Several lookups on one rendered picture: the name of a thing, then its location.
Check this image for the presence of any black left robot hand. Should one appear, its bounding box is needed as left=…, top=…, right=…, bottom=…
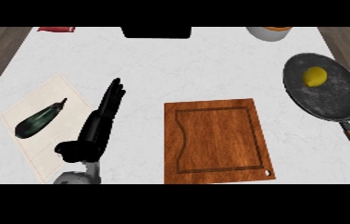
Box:
left=53, top=77, right=127, bottom=164

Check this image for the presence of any brown wooden cutting board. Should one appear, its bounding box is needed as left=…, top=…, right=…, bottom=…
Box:
left=162, top=97, right=277, bottom=185

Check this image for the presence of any dark grey frying pan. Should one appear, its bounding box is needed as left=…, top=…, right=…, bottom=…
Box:
left=282, top=52, right=350, bottom=142

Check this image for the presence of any yellow lemon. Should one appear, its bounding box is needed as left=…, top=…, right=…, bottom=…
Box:
left=302, top=66, right=329, bottom=88

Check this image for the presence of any beige placemat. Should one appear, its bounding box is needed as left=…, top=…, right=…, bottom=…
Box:
left=0, top=73, right=98, bottom=184

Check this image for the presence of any dark green eggplant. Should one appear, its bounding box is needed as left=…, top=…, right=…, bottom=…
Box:
left=13, top=97, right=67, bottom=140

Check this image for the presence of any red packet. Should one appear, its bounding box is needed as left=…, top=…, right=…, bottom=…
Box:
left=36, top=26, right=76, bottom=33

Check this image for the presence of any black appliance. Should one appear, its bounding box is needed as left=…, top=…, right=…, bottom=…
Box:
left=119, top=26, right=193, bottom=40

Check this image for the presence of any white pot with orange rim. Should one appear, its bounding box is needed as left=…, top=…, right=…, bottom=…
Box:
left=246, top=26, right=293, bottom=43

